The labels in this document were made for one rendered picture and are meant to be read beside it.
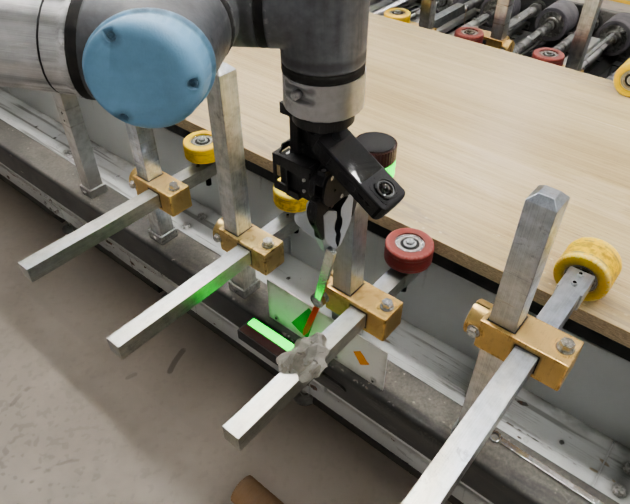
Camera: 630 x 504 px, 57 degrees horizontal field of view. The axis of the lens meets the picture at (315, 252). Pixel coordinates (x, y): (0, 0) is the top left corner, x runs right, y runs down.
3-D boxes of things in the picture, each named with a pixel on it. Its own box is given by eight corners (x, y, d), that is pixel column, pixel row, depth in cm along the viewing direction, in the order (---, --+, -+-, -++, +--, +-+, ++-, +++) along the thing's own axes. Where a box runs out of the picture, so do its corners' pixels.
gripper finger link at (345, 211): (317, 227, 82) (318, 173, 76) (351, 244, 79) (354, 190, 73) (303, 238, 80) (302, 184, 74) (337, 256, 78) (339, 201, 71)
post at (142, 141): (164, 252, 127) (114, 34, 95) (154, 245, 128) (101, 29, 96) (177, 244, 129) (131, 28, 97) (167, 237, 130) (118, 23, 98)
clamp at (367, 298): (382, 342, 89) (385, 321, 86) (315, 301, 96) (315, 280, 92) (402, 321, 92) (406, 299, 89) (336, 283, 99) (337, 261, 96)
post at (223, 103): (245, 302, 114) (218, 71, 82) (233, 294, 116) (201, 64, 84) (257, 292, 116) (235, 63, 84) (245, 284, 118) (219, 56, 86)
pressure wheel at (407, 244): (409, 313, 97) (418, 263, 89) (371, 291, 101) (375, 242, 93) (434, 287, 101) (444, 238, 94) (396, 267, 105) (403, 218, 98)
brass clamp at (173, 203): (171, 219, 113) (166, 198, 110) (129, 193, 120) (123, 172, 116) (195, 204, 117) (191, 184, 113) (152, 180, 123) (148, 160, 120)
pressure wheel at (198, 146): (228, 193, 122) (222, 146, 115) (190, 196, 121) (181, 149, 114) (226, 172, 128) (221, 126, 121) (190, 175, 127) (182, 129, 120)
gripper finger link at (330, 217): (303, 237, 80) (302, 183, 74) (337, 255, 78) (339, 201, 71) (289, 249, 79) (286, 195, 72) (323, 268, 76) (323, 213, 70)
